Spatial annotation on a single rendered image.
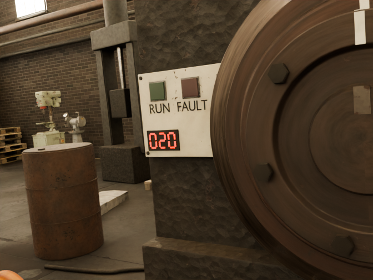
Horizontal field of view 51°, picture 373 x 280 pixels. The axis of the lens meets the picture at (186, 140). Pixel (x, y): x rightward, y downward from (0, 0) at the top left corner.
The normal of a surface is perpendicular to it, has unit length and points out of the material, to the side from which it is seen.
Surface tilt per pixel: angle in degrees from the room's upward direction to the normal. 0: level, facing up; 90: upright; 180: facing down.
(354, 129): 90
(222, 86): 90
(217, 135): 90
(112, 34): 90
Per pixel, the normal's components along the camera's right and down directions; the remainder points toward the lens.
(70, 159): 0.59, 0.03
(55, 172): 0.16, 0.08
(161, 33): -0.51, 0.13
